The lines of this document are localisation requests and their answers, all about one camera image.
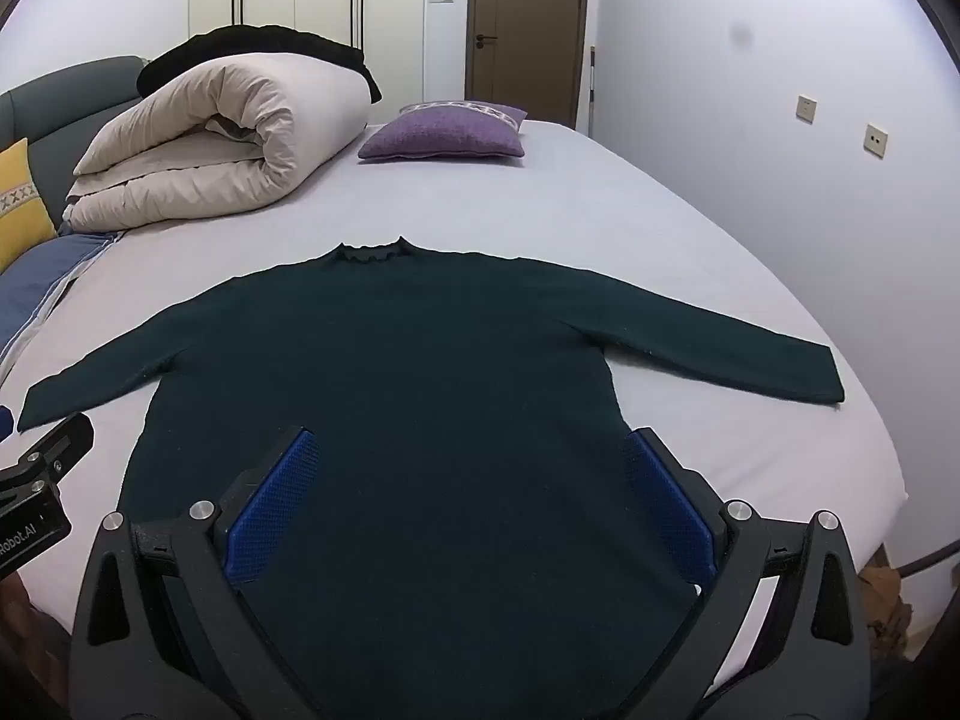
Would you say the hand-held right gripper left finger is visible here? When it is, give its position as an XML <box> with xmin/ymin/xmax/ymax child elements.
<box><xmin>68</xmin><ymin>425</ymin><xmax>329</xmax><ymax>720</ymax></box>

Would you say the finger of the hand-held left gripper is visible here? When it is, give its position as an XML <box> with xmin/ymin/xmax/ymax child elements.
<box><xmin>18</xmin><ymin>412</ymin><xmax>95</xmax><ymax>482</ymax></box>

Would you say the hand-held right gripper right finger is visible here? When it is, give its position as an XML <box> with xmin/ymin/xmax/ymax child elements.
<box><xmin>624</xmin><ymin>427</ymin><xmax>872</xmax><ymax>720</ymax></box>

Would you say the dark green sweater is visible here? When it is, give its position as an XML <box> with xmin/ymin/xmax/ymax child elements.
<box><xmin>16</xmin><ymin>236</ymin><xmax>847</xmax><ymax>720</ymax></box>

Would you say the blue pillow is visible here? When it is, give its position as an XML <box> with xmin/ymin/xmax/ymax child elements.
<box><xmin>0</xmin><ymin>229</ymin><xmax>119</xmax><ymax>383</ymax></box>

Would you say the bed with grey sheet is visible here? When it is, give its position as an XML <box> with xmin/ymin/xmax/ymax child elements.
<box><xmin>0</xmin><ymin>118</ymin><xmax>910</xmax><ymax>680</ymax></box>

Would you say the yellow cushion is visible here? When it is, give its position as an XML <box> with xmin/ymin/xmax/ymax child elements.
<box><xmin>0</xmin><ymin>138</ymin><xmax>58</xmax><ymax>272</ymax></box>

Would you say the brown paper bag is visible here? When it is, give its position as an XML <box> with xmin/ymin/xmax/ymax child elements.
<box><xmin>857</xmin><ymin>564</ymin><xmax>914</xmax><ymax>662</ymax></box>

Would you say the grey headboard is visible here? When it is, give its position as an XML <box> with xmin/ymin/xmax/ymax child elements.
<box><xmin>0</xmin><ymin>55</ymin><xmax>151</xmax><ymax>224</ymax></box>

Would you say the beige folded duvet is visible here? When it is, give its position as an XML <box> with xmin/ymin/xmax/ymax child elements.
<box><xmin>58</xmin><ymin>52</ymin><xmax>371</xmax><ymax>235</ymax></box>

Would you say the purple pillow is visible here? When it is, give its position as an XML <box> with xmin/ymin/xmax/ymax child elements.
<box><xmin>358</xmin><ymin>101</ymin><xmax>528</xmax><ymax>161</ymax></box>

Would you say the black cloth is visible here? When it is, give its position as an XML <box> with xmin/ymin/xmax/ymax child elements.
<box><xmin>139</xmin><ymin>25</ymin><xmax>383</xmax><ymax>104</ymax></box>

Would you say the brown door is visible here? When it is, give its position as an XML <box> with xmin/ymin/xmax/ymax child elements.
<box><xmin>464</xmin><ymin>0</ymin><xmax>590</xmax><ymax>130</ymax></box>

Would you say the white wardrobe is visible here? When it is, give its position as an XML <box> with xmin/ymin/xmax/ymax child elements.
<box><xmin>187</xmin><ymin>0</ymin><xmax>437</xmax><ymax>117</ymax></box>

